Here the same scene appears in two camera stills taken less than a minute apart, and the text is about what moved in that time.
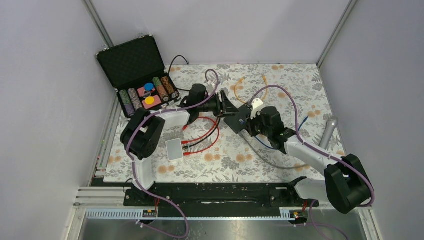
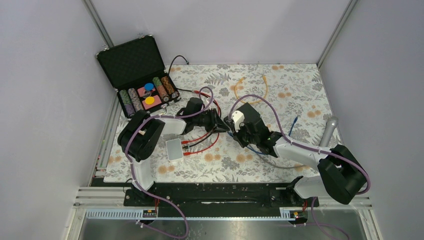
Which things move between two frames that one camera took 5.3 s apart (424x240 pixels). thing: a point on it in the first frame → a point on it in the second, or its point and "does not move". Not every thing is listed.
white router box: (174, 149) does not move
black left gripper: (225, 107) → (215, 121)
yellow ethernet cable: (264, 77) does not move
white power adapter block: (256, 104) → (238, 118)
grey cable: (266, 159) does not move
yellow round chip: (149, 100) does not move
